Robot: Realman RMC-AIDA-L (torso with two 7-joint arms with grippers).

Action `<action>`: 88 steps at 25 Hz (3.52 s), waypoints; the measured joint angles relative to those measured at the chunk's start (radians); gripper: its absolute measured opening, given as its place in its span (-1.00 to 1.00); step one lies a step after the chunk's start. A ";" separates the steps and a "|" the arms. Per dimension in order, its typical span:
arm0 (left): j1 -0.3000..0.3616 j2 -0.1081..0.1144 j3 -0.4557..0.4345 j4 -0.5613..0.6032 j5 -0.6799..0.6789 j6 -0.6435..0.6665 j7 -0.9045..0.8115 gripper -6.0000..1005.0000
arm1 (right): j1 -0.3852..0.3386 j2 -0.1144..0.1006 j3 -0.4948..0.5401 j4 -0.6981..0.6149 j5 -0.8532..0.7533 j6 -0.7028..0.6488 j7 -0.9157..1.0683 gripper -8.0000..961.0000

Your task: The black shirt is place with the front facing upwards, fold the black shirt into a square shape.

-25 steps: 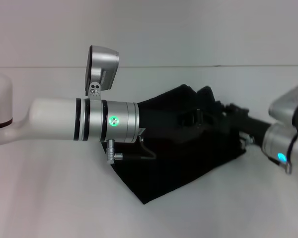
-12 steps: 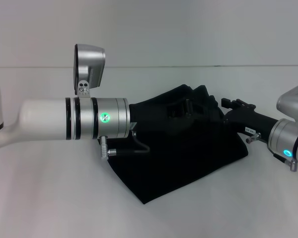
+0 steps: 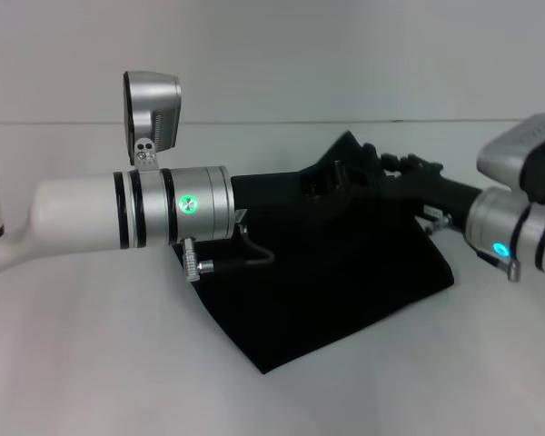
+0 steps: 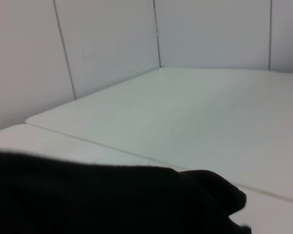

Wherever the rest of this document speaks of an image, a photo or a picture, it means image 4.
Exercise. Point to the black shirt with FREE print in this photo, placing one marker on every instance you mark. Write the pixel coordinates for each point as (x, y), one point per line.
(100, 200)

